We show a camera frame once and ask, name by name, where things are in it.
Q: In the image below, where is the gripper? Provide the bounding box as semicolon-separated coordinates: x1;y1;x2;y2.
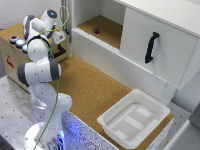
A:
51;30;68;45

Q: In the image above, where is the purple block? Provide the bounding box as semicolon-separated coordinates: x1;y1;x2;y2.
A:
93;27;101;35

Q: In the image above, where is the green button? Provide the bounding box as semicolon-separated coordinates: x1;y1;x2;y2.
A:
21;43;29;53

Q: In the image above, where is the blue button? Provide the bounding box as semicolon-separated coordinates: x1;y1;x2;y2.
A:
15;38;26;48

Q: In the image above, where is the red button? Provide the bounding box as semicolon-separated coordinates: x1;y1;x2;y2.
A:
9;34;19;45

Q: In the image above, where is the white cabinet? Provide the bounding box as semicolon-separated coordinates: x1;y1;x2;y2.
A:
68;0;200;107

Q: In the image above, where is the white sliding door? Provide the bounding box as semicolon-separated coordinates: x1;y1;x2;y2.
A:
119;6;200;89

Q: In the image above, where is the white plastic box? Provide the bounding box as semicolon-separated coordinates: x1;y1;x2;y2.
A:
96;88;171;150

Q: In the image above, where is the black drawer handle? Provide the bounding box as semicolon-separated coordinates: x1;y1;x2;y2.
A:
52;44;67;59

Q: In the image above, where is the black door handle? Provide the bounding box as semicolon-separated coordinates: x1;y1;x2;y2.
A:
144;31;160;64

